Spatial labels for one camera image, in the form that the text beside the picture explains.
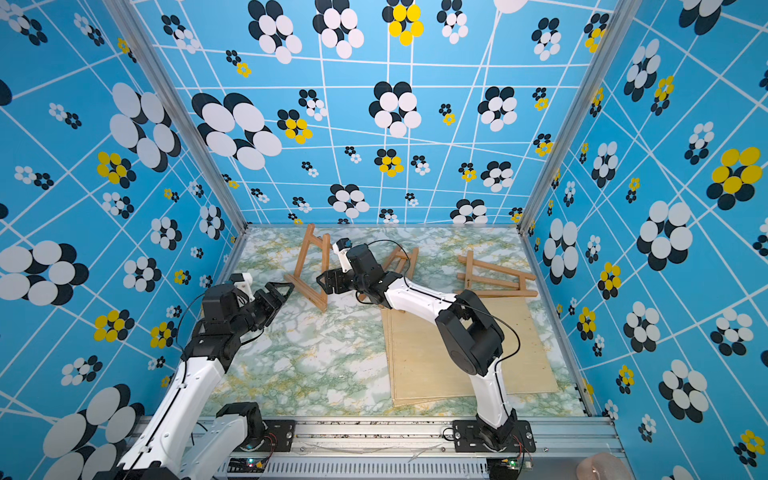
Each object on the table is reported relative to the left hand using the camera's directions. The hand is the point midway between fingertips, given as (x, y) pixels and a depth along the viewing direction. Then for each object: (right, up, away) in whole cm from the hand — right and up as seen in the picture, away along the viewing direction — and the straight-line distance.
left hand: (292, 289), depth 79 cm
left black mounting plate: (-2, -36, -5) cm, 36 cm away
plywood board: (+35, -24, +4) cm, 42 cm away
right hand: (+9, +3, +9) cm, 13 cm away
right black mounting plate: (+45, -36, -7) cm, 58 cm away
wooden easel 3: (+71, -1, +20) cm, 73 cm away
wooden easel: (+4, -5, +15) cm, 16 cm away
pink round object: (+76, -39, -11) cm, 86 cm away
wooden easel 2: (+32, +6, +29) cm, 44 cm away
